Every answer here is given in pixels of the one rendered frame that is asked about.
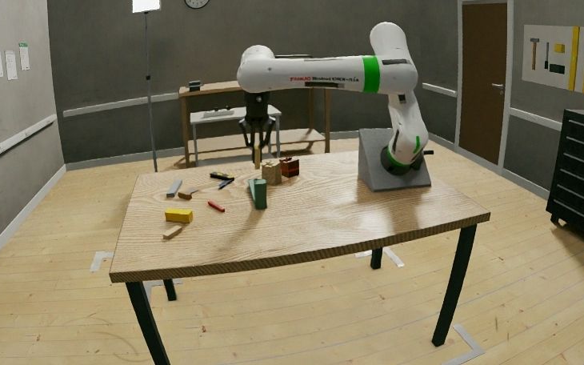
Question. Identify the red thin bar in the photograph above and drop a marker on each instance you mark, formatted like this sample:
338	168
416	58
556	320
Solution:
217	207

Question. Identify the green flat bar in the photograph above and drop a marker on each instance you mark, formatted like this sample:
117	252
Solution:
260	192

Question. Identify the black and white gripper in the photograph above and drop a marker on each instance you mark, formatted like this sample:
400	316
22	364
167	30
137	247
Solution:
257	114

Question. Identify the black and yellow sliding bevel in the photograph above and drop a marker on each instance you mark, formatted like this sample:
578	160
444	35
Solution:
226	177

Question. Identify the try square with wooden stock and grey blade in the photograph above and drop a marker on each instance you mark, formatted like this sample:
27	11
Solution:
186	195

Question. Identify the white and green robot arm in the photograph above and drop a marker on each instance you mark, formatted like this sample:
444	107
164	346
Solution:
393	74

